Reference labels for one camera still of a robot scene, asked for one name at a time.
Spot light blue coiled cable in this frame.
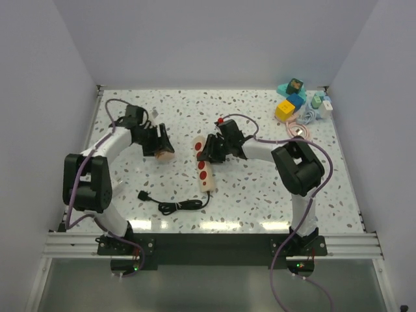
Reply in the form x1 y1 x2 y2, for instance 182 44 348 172
298 107 322 125

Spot teal power strip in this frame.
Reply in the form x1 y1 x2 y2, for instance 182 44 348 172
276 83 307 107

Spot yellow cube socket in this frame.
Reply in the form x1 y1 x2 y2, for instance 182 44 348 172
274 99 295 122

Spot blue cube socket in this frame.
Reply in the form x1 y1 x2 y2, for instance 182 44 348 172
287 93 305 111

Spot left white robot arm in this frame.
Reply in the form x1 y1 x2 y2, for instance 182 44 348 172
62 100 175 255

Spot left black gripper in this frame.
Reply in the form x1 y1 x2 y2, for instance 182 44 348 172
135 123 174 157

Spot pink coiled cable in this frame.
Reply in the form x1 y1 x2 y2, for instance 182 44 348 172
276 114 313 144

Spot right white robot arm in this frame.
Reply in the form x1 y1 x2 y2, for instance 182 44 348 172
194 120 324 255

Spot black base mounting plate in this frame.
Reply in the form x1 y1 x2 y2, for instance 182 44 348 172
96 233 328 272

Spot green small charger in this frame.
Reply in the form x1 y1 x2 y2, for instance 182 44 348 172
311 95 323 109

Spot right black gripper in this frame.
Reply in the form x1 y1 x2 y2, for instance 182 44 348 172
201 138 232 168

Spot white cube plug adapter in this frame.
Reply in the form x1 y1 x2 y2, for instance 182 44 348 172
111 179 124 197

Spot white charger block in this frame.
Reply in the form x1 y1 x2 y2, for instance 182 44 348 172
318 100 333 119

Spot beige power strip red sockets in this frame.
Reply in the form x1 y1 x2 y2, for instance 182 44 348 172
192 136 216 193

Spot beige cube plug adapter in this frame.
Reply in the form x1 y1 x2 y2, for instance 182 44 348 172
155 151 175 162

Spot black power strip cable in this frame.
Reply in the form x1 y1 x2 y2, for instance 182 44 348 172
137 189 213 215

